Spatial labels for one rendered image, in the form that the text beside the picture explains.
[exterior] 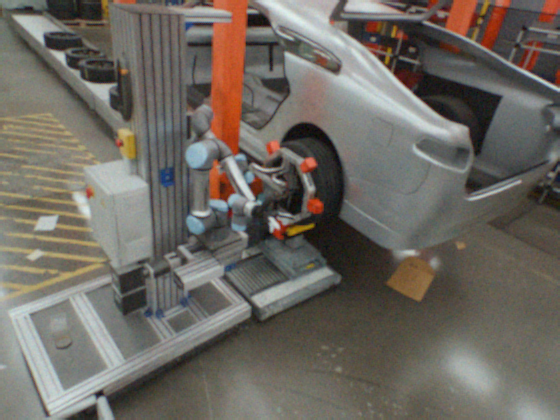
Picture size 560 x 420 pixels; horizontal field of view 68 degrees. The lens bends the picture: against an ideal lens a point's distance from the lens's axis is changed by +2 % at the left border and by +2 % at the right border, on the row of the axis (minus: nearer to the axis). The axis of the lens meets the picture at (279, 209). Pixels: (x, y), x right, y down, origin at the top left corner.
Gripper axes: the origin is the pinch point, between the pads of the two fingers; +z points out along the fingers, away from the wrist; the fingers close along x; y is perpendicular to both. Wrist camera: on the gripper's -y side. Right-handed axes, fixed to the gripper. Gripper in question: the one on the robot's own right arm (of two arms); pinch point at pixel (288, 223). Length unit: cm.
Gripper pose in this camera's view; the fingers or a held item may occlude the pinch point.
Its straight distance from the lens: 194.1
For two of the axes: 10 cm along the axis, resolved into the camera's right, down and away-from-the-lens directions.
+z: 8.1, 3.8, -4.3
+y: -1.9, 8.9, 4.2
